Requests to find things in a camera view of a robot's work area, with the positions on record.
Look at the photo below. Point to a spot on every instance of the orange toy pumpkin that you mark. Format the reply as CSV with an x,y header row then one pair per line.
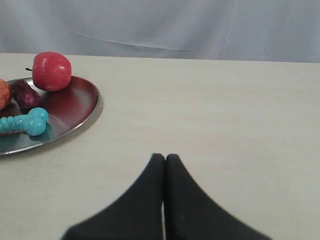
x,y
5,94

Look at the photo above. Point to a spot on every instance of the round metal plate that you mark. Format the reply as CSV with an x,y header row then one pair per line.
x,y
68,110

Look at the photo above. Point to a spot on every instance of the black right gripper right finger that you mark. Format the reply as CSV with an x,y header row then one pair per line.
x,y
190,214

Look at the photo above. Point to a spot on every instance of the teal toy bone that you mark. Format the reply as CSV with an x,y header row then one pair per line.
x,y
34,123

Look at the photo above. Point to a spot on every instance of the red toy apple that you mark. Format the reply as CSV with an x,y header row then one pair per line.
x,y
51,71

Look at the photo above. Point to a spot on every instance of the dark purple fruit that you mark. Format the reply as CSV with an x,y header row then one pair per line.
x,y
25,96

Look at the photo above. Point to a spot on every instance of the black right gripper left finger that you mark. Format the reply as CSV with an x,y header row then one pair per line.
x,y
135,215

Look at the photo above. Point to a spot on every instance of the white backdrop cloth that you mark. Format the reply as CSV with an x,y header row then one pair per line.
x,y
251,30

